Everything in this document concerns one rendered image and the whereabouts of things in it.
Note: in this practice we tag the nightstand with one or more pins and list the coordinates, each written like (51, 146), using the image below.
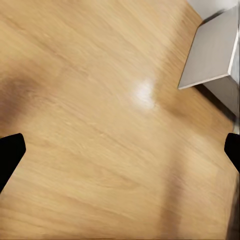
(214, 60)

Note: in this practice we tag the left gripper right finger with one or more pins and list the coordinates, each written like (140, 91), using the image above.
(232, 149)

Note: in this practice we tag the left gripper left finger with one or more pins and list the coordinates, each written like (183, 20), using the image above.
(12, 149)

